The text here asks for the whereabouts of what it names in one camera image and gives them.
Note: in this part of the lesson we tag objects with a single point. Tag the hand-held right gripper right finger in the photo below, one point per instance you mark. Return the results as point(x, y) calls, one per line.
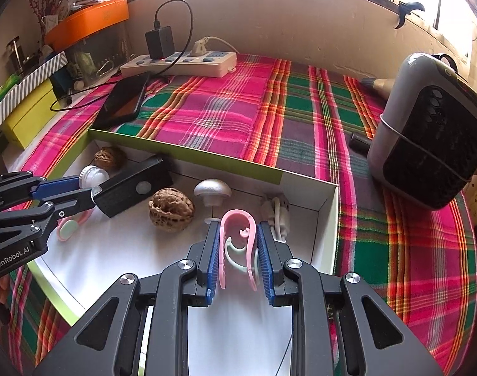
point(265, 258)

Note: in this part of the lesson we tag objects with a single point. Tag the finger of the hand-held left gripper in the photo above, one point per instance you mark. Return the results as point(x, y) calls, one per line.
point(74, 201)
point(56, 188)

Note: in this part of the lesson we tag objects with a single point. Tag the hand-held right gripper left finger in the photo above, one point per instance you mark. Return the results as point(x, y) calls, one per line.
point(213, 258)

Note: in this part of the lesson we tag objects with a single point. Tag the pink rounded gadget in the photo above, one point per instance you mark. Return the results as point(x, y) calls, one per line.
point(68, 228)

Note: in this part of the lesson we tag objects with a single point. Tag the small white jar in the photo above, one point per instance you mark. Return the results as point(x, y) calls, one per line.
point(91, 176)

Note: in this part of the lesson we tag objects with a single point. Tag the pink clip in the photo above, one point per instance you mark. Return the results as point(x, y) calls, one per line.
point(238, 214)

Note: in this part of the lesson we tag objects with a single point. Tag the black rectangular device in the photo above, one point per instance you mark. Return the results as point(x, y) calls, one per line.
point(132, 186)

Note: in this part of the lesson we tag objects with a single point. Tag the white shallow cardboard box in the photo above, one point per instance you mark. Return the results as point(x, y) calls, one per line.
point(117, 250)

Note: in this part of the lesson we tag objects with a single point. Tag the pale mushroom-shaped ornament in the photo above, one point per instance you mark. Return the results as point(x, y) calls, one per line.
point(212, 190)

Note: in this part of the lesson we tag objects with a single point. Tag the brown walnut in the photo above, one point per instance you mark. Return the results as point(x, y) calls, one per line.
point(109, 158)
point(171, 207)

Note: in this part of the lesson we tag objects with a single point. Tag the yellow box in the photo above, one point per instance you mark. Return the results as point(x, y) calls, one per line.
point(27, 121)

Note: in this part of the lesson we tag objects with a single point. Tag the black phone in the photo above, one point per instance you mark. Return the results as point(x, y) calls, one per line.
point(123, 102)

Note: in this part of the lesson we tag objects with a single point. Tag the striped white box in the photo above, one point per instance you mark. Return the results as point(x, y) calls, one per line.
point(31, 80)

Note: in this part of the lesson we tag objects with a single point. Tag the green pack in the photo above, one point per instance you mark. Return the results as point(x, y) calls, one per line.
point(5, 86)

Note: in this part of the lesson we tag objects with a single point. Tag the glass jar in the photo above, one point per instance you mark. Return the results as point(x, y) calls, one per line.
point(17, 56)

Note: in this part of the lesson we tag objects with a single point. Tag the plaid cloth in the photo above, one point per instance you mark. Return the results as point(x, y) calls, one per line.
point(230, 113)

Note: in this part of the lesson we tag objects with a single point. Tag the small black cylinder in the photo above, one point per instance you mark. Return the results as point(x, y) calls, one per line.
point(359, 141)

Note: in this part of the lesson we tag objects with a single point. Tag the orange tank lid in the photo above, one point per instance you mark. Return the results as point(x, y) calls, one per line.
point(89, 19)

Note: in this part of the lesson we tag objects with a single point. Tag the black charger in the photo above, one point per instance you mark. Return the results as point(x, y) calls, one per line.
point(159, 43)

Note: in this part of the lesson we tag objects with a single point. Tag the red branches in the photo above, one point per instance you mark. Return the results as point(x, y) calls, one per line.
point(42, 0)

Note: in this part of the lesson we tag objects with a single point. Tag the white power strip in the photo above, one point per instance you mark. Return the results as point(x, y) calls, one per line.
point(207, 64)

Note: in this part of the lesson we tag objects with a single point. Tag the grey space heater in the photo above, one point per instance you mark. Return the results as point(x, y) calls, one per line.
point(426, 137)

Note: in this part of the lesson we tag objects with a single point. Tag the black hook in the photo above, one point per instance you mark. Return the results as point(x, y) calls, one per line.
point(409, 6)

